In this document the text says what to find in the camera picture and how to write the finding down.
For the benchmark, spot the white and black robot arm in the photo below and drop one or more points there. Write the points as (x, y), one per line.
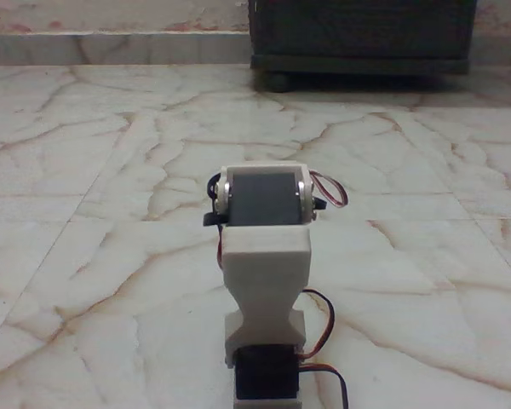
(264, 272)

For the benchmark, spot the round dark cabinet foot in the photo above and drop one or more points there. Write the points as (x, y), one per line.
(276, 82)

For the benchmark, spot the dark wooden cabinet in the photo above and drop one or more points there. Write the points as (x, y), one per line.
(362, 30)

